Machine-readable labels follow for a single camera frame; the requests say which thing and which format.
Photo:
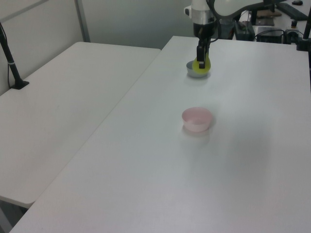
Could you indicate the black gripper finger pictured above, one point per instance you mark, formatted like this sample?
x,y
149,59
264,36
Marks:
x,y
200,57
208,47

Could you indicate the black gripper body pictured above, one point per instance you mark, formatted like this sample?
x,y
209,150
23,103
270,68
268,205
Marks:
x,y
201,30

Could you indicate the green pear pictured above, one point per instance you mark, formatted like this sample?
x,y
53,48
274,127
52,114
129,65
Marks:
x,y
195,67

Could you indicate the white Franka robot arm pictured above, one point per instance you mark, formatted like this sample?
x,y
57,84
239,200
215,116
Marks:
x,y
199,6

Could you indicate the grey plastic bowl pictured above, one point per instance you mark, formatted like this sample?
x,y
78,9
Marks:
x,y
191,72

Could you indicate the pink plastic bowl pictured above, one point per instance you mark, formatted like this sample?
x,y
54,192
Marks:
x,y
196,120

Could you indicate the black electronics box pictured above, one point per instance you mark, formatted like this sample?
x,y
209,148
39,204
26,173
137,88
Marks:
x,y
244,30

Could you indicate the black monitor stand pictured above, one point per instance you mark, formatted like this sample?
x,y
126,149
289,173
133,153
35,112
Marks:
x,y
261,17

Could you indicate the black control box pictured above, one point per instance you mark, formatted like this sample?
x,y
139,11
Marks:
x,y
269,34

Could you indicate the black keyboard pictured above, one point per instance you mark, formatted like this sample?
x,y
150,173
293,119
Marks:
x,y
292,11

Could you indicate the black computer mouse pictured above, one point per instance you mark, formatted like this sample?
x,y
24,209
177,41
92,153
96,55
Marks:
x,y
297,2

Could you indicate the white side table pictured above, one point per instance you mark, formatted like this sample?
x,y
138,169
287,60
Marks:
x,y
73,97

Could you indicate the black clamped camera pole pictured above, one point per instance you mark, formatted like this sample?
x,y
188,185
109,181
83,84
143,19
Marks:
x,y
306,31

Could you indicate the grey partition post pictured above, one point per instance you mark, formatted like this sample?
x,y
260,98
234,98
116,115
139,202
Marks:
x,y
82,21

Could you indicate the black camera pole with base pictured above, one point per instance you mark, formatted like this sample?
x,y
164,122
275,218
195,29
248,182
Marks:
x,y
12,68

